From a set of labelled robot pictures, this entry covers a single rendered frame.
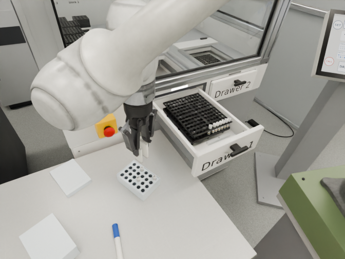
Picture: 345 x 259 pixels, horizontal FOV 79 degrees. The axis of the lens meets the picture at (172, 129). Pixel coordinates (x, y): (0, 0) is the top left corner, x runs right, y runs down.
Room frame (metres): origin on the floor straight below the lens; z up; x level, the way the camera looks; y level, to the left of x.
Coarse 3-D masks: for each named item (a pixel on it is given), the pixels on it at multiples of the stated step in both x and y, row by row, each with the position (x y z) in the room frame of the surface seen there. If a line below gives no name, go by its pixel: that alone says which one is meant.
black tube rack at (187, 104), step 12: (168, 108) 0.67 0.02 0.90; (180, 108) 0.67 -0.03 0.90; (192, 108) 0.68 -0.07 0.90; (204, 108) 0.68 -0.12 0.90; (216, 108) 0.69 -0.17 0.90; (180, 120) 0.60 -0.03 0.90; (192, 120) 0.60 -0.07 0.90; (204, 120) 0.61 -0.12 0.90; (216, 120) 0.62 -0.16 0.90; (192, 132) 0.54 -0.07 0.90; (216, 132) 0.58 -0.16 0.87; (192, 144) 0.54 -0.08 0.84
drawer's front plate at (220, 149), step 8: (256, 128) 0.55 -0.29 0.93; (240, 136) 0.51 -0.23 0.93; (248, 136) 0.52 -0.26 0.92; (256, 136) 0.55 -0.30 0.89; (216, 144) 0.46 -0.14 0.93; (224, 144) 0.46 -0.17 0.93; (232, 144) 0.48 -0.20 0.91; (240, 144) 0.51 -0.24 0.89; (248, 144) 0.54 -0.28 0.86; (256, 144) 0.56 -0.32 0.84; (200, 152) 0.42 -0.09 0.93; (208, 152) 0.43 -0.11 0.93; (216, 152) 0.45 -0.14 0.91; (224, 152) 0.47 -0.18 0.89; (200, 160) 0.41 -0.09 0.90; (208, 160) 0.43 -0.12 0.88; (216, 160) 0.45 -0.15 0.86; (224, 160) 0.48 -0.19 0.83; (192, 168) 0.42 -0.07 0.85; (200, 168) 0.42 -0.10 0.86; (208, 168) 0.44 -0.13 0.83
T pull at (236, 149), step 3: (234, 144) 0.48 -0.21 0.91; (237, 144) 0.48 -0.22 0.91; (231, 147) 0.47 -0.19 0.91; (234, 147) 0.47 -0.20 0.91; (237, 147) 0.47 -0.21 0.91; (240, 147) 0.47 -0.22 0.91; (243, 147) 0.47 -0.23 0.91; (246, 147) 0.47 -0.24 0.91; (234, 150) 0.46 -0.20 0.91; (237, 150) 0.46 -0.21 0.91; (240, 150) 0.46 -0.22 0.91; (243, 150) 0.46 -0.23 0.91; (246, 150) 0.47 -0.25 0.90; (231, 153) 0.44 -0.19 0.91; (234, 153) 0.44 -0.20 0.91; (237, 153) 0.45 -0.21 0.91; (240, 153) 0.46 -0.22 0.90; (231, 156) 0.44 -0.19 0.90
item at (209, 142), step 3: (222, 135) 0.59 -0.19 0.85; (225, 135) 0.59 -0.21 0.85; (228, 135) 0.59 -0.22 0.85; (216, 138) 0.57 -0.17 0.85; (219, 138) 0.57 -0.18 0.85; (222, 138) 0.58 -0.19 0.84; (207, 141) 0.55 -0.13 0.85; (210, 141) 0.55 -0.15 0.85; (213, 141) 0.55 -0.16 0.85; (216, 141) 0.56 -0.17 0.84; (207, 144) 0.54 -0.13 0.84; (210, 144) 0.55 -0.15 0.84
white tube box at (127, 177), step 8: (128, 168) 0.44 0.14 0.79; (136, 168) 0.44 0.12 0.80; (144, 168) 0.45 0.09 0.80; (120, 176) 0.41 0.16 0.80; (128, 176) 0.41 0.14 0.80; (136, 176) 0.41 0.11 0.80; (144, 176) 0.41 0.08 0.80; (128, 184) 0.38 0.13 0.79; (136, 184) 0.38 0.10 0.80; (144, 184) 0.38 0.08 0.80; (152, 184) 0.38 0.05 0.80; (136, 192) 0.36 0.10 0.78; (144, 192) 0.35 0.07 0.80
